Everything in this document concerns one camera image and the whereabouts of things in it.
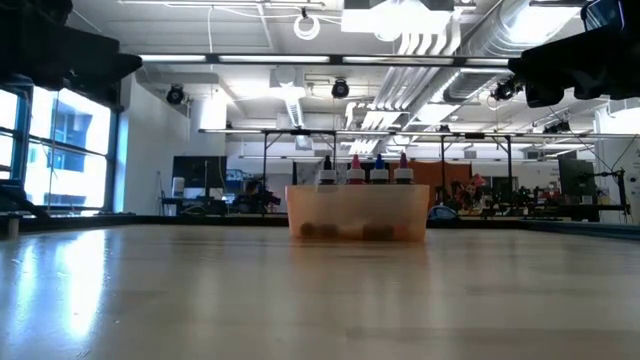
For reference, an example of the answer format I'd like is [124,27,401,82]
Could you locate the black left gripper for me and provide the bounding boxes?
[0,0,144,84]

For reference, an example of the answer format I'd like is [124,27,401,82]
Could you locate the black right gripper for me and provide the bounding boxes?
[507,22,640,108]

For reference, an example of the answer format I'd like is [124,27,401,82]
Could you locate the large red food coloring bottle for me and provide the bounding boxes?
[345,153,367,186]

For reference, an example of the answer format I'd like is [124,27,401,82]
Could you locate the large purple food coloring bottle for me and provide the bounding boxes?
[393,152,415,186]

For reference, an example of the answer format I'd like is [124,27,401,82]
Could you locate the large window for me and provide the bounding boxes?
[0,87,119,214]

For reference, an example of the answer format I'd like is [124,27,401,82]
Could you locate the black monitor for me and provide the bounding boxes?
[172,155,229,190]
[558,158,597,198]

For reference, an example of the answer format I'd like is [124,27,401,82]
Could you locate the background red-black robot arms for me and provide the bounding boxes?
[439,172,539,220]

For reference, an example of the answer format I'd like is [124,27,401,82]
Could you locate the black background desk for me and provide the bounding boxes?
[534,202,632,223]

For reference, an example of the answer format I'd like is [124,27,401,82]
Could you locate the orange partition panel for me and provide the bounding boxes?
[409,160,474,204]

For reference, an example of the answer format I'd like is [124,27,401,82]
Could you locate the blue rounded object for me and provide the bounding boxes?
[427,204,459,222]

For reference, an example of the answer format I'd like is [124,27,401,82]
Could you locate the person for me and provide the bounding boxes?
[234,179,282,215]

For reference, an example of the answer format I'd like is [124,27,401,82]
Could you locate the black overhead light bar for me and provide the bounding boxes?
[139,52,511,69]

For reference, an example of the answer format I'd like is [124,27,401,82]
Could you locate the translucent orange plastic bin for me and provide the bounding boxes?
[285,184,430,243]

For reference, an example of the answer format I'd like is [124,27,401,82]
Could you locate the black ceiling camera cluster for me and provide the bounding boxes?
[492,74,526,102]

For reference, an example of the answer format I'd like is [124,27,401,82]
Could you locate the silver ventilation duct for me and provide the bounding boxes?
[407,0,591,116]

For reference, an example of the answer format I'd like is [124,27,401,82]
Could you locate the black aluminium table frame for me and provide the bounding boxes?
[0,179,640,241]

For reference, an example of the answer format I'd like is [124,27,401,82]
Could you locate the white cable coil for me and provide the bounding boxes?
[292,13,322,42]

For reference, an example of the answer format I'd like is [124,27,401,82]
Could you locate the black background rig frame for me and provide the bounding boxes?
[198,127,640,216]

